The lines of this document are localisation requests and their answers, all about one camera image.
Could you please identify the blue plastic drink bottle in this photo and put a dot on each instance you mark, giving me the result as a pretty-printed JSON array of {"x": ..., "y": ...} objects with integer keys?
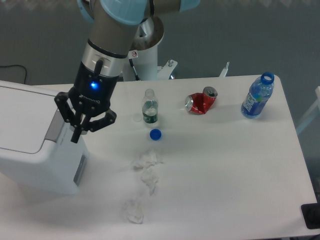
[{"x": 259, "y": 93}]

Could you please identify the crushed red soda can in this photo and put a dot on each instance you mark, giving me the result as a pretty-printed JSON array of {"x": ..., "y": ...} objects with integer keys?
[{"x": 200, "y": 102}]

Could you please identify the middle crumpled white tissue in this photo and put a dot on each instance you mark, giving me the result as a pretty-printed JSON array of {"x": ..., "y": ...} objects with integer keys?
[{"x": 150, "y": 178}]

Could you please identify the clear green-label plastic bottle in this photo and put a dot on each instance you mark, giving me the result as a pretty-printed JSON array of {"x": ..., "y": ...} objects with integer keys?
[{"x": 150, "y": 107}]

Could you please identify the crumpled white tissue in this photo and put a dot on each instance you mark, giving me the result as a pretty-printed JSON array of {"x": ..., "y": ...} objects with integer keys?
[
  {"x": 148, "y": 159},
  {"x": 133, "y": 211},
  {"x": 150, "y": 178}
]

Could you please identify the upper crumpled white tissue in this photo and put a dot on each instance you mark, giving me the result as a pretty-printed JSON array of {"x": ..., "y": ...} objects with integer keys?
[{"x": 148, "y": 159}]

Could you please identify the white frame at right edge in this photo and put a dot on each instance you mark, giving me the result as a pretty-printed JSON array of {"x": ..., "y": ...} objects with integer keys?
[{"x": 311, "y": 113}]

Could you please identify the blue bottle cap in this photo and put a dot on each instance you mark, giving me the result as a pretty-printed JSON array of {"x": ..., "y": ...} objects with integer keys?
[{"x": 155, "y": 134}]

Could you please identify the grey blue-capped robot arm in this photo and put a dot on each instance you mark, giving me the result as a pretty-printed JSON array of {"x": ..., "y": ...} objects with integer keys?
[{"x": 115, "y": 23}]

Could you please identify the white push-lid trash can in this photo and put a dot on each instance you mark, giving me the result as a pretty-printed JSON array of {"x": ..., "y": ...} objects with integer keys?
[{"x": 35, "y": 142}]

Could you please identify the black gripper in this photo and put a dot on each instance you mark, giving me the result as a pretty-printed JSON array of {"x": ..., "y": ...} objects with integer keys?
[{"x": 91, "y": 96}]

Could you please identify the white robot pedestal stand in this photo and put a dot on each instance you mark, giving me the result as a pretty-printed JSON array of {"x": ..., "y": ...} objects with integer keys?
[{"x": 142, "y": 61}]

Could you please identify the lower crumpled white tissue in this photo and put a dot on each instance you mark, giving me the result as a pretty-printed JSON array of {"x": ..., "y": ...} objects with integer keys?
[{"x": 133, "y": 211}]

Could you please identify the black device at table edge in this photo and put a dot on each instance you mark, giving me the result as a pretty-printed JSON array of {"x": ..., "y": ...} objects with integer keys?
[{"x": 311, "y": 215}]

